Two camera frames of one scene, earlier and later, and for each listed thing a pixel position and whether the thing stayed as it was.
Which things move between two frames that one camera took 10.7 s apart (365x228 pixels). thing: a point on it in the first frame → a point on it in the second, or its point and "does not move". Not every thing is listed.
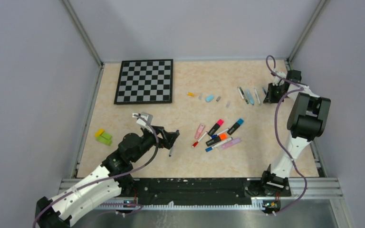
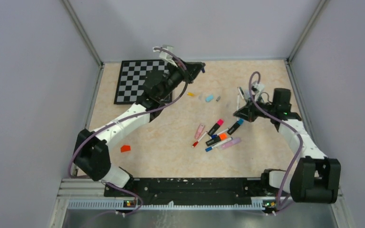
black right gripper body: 275,94 → 254,111
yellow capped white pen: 240,93 does not move
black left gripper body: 164,143 → 186,76
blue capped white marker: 211,148 does not move
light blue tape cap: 209,98 does not move
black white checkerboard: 142,81 does not move
